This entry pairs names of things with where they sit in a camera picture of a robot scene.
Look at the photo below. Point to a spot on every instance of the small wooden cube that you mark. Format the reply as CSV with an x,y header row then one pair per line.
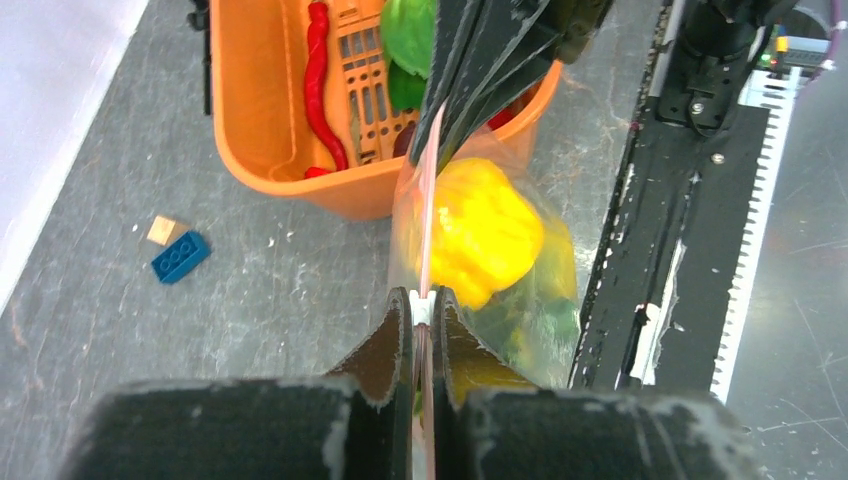
x,y
164,231

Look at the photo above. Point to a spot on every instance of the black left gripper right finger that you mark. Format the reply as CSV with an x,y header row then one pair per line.
x,y
490,422

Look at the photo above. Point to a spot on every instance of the clear pink-dotted zip bag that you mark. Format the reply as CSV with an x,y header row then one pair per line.
x,y
536,338

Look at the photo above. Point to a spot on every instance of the dark purple toy fruit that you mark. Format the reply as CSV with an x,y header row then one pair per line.
x,y
403,140

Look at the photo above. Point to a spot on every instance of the short red toy chili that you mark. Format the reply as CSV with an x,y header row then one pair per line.
x,y
314,172

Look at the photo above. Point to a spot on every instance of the yellow toy banana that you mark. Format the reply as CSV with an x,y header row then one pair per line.
x,y
486,236

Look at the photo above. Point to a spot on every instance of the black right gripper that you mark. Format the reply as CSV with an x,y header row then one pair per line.
x,y
486,54

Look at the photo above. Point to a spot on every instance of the tan plastic toy crate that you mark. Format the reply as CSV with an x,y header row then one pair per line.
x,y
361,70

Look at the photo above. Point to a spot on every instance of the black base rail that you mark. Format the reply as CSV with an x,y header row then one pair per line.
x,y
667,298

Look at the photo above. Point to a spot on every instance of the toy lemon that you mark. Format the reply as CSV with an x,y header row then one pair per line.
x,y
554,272

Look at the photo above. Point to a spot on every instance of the toy bok choy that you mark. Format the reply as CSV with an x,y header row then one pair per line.
x,y
407,29

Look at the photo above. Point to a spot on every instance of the blue lego brick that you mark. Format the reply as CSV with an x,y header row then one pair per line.
x,y
179,258

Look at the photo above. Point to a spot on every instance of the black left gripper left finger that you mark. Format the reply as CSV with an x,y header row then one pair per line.
x,y
352,422

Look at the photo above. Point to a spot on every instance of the red toy chili pepper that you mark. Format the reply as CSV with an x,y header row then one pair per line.
x,y
314,83

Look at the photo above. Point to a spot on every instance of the red toy tomato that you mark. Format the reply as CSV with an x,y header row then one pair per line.
x,y
508,113

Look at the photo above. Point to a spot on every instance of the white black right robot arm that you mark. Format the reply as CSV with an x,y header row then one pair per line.
x,y
713,53

